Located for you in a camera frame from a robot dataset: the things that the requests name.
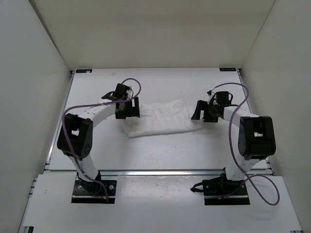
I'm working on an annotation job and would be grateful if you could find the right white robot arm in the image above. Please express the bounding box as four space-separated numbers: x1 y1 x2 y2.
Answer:
191 91 276 195

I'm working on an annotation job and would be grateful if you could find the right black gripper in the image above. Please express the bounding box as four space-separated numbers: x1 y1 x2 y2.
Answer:
191 100 218 123

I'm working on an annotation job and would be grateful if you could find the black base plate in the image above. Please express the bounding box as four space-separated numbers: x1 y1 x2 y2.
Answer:
190 173 250 206
71 179 117 204

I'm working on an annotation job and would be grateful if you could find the white skirt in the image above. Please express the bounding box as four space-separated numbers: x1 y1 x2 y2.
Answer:
119 99 203 138

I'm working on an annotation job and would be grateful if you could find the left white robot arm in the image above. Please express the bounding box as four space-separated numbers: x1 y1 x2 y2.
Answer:
57 82 140 193

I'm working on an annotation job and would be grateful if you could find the left blue corner label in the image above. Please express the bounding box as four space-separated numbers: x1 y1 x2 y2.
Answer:
75 69 92 73

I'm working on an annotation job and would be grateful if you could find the blue corner label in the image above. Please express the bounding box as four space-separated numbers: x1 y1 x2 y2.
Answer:
75 69 92 73
219 67 236 72

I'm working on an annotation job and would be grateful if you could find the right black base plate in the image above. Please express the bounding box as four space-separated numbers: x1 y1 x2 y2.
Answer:
190 173 250 206

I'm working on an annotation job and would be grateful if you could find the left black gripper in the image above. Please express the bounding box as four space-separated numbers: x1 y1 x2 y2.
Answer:
116 97 139 119

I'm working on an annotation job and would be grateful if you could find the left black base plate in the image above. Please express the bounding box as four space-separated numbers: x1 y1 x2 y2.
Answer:
71 179 117 204

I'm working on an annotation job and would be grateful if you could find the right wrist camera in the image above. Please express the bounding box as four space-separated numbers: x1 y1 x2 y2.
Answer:
228 104 240 108

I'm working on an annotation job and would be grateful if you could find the right blue corner label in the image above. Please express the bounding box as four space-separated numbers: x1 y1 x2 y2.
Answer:
219 67 236 72

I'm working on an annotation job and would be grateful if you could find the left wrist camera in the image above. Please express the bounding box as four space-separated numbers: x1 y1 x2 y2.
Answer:
101 91 120 101

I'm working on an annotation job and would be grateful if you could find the aluminium front rail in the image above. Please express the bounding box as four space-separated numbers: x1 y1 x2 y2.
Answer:
43 168 273 176

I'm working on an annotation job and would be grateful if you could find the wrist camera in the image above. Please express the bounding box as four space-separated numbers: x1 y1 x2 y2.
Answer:
101 91 120 101
228 104 240 108

